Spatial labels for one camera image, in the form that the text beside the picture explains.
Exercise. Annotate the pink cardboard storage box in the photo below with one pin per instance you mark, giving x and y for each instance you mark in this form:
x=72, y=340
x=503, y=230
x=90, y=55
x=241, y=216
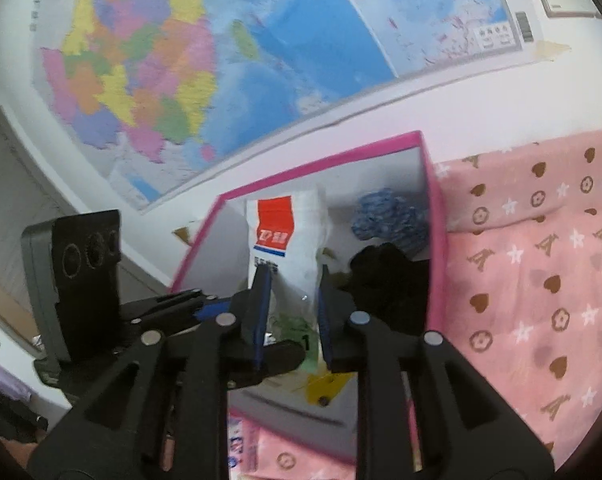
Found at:
x=219, y=260

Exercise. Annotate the pink patterned blanket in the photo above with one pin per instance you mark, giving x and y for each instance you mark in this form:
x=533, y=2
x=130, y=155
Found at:
x=524, y=279

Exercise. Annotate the pink small snack packet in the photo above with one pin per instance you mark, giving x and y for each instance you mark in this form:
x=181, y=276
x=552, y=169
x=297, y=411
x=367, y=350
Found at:
x=235, y=444

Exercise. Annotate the medical tape bag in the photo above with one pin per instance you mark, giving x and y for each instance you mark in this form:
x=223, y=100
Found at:
x=288, y=233

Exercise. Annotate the yellow white wet wipes pack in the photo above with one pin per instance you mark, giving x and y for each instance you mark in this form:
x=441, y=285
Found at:
x=318, y=412

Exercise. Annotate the grey wardrobe door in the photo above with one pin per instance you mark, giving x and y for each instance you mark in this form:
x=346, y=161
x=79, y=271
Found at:
x=27, y=197

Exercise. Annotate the brown paper piece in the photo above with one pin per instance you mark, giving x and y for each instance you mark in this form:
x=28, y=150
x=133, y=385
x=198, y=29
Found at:
x=187, y=234

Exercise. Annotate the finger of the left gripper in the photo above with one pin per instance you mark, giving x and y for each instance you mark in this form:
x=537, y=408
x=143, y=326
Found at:
x=261, y=364
x=177, y=311

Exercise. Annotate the colourful wall map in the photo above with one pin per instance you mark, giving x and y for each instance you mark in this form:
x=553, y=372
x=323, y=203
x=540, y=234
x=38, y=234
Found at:
x=156, y=94

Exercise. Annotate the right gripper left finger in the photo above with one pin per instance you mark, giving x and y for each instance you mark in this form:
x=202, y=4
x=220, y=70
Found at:
x=153, y=415

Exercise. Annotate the blue checkered scrunchie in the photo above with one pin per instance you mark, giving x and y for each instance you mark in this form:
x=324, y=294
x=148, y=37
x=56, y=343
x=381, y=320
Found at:
x=392, y=218

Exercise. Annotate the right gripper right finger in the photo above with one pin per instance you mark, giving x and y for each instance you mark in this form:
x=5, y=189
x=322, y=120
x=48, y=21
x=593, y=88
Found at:
x=423, y=411

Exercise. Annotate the black soft cloth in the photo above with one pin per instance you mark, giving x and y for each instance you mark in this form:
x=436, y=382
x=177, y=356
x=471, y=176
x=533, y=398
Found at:
x=384, y=282

